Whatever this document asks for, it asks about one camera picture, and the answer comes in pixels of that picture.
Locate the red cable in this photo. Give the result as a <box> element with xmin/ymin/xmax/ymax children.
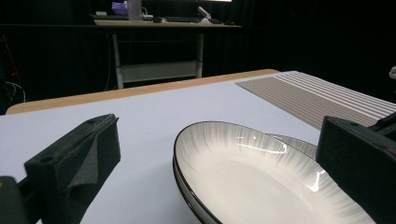
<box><xmin>1</xmin><ymin>34</ymin><xmax>21</xmax><ymax>79</ymax></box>

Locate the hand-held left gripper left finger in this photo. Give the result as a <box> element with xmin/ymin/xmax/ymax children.
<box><xmin>23</xmin><ymin>113</ymin><xmax>121</xmax><ymax>224</ymax></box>

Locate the wooden desk with white legs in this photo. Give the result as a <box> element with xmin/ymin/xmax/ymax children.
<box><xmin>92</xmin><ymin>18</ymin><xmax>242</xmax><ymax>90</ymax></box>

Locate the black keyboard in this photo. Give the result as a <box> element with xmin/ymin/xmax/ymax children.
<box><xmin>164</xmin><ymin>16</ymin><xmax>204</xmax><ymax>23</ymax></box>

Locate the striped grey placemat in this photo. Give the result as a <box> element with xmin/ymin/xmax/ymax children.
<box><xmin>235</xmin><ymin>70</ymin><xmax>396</xmax><ymax>131</ymax></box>

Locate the white handheld device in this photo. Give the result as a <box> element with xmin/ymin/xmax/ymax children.
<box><xmin>196</xmin><ymin>6</ymin><xmax>213</xmax><ymax>21</ymax></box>

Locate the white plate with dark rim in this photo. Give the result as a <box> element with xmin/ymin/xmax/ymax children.
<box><xmin>173</xmin><ymin>120</ymin><xmax>376</xmax><ymax>224</ymax></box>
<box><xmin>172</xmin><ymin>133</ymin><xmax>318</xmax><ymax>224</ymax></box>

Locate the white table cover sheet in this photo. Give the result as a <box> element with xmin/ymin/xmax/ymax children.
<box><xmin>0</xmin><ymin>70</ymin><xmax>321</xmax><ymax>224</ymax></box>

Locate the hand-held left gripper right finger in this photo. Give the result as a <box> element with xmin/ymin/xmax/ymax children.
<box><xmin>316</xmin><ymin>115</ymin><xmax>396</xmax><ymax>224</ymax></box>

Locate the white cable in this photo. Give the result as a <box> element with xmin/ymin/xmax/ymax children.
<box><xmin>4</xmin><ymin>80</ymin><xmax>27</xmax><ymax>104</ymax></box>

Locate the white translucent container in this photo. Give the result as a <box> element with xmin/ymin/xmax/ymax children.
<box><xmin>127</xmin><ymin>0</ymin><xmax>144</xmax><ymax>21</ymax></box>

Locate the purple bag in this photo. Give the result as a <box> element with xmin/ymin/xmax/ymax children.
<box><xmin>111</xmin><ymin>1</ymin><xmax>129</xmax><ymax>17</ymax></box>

